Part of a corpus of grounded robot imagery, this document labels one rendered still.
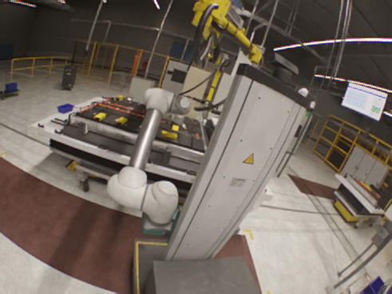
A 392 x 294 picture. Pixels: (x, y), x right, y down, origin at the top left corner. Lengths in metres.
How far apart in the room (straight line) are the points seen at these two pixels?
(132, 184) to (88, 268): 1.17
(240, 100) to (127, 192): 0.68
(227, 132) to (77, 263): 1.72
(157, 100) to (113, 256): 1.50
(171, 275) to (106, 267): 1.00
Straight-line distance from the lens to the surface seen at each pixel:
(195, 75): 6.31
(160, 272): 0.93
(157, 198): 0.86
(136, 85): 6.39
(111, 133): 1.80
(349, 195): 5.36
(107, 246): 1.93
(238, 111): 0.57
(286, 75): 0.65
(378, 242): 2.70
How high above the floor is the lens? 1.69
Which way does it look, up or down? 23 degrees down
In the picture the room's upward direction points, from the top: 20 degrees clockwise
